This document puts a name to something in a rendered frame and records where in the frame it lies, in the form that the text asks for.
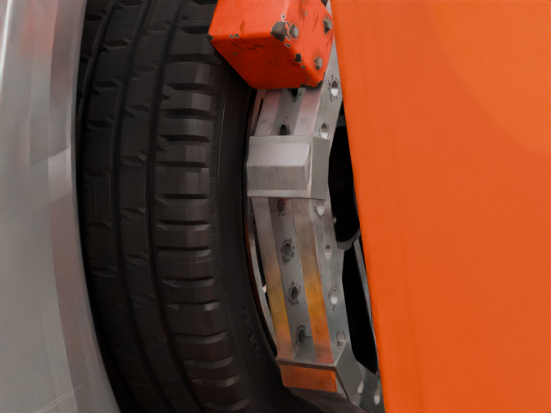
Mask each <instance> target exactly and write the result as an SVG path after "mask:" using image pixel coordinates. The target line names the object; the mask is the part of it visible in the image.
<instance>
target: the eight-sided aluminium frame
mask: <svg viewBox="0 0 551 413"><path fill-rule="evenodd" d="M342 101H343V95H342V89H341V83H340V77H339V65H338V59H337V52H336V46H335V37H334V40H333V43H332V47H331V50H330V56H329V60H328V63H327V67H326V73H325V77H324V80H323V84H322V85H321V87H318V88H279V89H267V90H266V93H265V97H264V100H263V103H262V109H261V111H260V115H259V118H258V122H257V127H256V130H255V133H254V136H250V138H249V152H248V160H247V164H246V169H247V174H248V190H247V196H248V197H250V198H252V204H253V213H254V218H255V223H256V227H257V236H258V242H259V247H260V252H261V257H262V266H263V271H264V276H265V281H266V290H267V295H268V300H269V305H270V310H271V319H272V324H273V329H274V335H275V344H276V348H277V353H278V354H277V356H276V358H275V362H276V364H277V365H278V367H279V369H280V372H281V378H282V383H283V385H284V386H285V387H286V388H288V389H289V390H290V392H291V393H292V395H294V396H299V397H302V398H303V399H305V400H307V401H308V402H310V403H311V404H313V405H314V406H316V407H318V408H319V409H321V410H322V411H324V412H325V413H385V404H384V398H383V392H382V386H381V379H379V378H378V377H377V376H375V375H374V374H373V373H372V372H370V371H369V370H368V369H367V368H366V367H364V366H363V365H362V364H360V363H359V362H358V361H356V359H355V356H354V354H353V351H352V347H351V341H350V335H349V329H348V318H347V312H346V306H345V300H344V290H343V284H342V279H341V273H340V267H339V256H338V250H337V244H336V238H335V227H334V221H333V216H332V210H331V204H330V193H329V187H328V169H329V155H330V150H331V145H332V142H333V138H334V135H335V128H336V125H337V121H338V118H339V111H340V108H341V104H342ZM294 223H295V224H294ZM303 281H304V282H303ZM304 286H305V287H304ZM308 312H309V313H308ZM309 318H310V319H309ZM310 323H311V324H310ZM311 328H312V329H311Z"/></svg>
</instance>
